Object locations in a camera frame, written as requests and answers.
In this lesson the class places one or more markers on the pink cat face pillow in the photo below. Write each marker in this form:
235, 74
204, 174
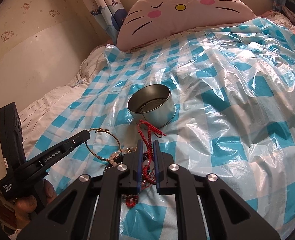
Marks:
150, 20

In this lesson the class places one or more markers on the person's left hand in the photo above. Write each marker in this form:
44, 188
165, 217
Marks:
27, 205

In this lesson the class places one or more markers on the white headboard panel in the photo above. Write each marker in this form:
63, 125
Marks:
46, 60

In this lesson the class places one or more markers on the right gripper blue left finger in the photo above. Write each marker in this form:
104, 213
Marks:
139, 164

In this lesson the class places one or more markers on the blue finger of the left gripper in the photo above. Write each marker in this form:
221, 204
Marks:
54, 154
11, 138

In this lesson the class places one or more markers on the pile of clothes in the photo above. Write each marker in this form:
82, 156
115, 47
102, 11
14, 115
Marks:
282, 13

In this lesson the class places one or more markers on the round silver metal tin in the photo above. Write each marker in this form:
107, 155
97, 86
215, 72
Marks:
153, 104

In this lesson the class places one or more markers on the blue whale print curtain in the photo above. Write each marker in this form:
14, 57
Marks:
110, 15

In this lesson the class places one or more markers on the blue white checkered plastic sheet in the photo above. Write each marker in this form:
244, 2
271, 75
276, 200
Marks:
234, 92

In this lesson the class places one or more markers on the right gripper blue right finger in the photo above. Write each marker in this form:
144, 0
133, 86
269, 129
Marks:
156, 152

